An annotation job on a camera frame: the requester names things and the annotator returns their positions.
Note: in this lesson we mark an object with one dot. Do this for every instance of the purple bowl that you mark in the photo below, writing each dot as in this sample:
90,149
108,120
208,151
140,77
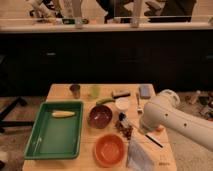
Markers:
100,116

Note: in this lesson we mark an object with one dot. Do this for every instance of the dark metal cup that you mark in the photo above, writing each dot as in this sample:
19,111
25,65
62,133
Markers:
75,90

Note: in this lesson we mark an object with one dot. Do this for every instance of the orange bowl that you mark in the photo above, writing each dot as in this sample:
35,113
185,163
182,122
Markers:
109,150

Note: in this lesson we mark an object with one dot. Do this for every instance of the green translucent cup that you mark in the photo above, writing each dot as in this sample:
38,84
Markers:
94,92

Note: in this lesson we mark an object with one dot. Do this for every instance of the green pepper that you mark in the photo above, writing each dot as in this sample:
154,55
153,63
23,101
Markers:
104,101

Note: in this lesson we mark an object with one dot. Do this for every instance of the blue grey cloth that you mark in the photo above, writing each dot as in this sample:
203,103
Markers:
137,158

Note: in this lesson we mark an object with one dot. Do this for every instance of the green plastic tray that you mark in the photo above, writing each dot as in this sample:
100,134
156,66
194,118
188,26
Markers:
55,138

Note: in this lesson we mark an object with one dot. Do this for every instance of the orange egg toy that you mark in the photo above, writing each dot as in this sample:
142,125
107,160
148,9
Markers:
160,128

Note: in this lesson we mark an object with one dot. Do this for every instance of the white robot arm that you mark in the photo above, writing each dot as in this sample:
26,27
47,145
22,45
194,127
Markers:
162,110

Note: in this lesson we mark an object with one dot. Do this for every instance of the blue sponge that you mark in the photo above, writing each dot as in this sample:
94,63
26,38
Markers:
144,92

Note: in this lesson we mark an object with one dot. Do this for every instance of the black whiteboard eraser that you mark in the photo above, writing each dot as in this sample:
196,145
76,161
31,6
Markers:
120,93

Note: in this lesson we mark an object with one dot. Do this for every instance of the white cup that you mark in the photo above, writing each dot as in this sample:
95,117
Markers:
122,104

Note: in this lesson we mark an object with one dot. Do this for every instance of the brown grape bunch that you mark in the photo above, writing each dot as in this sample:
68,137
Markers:
126,131

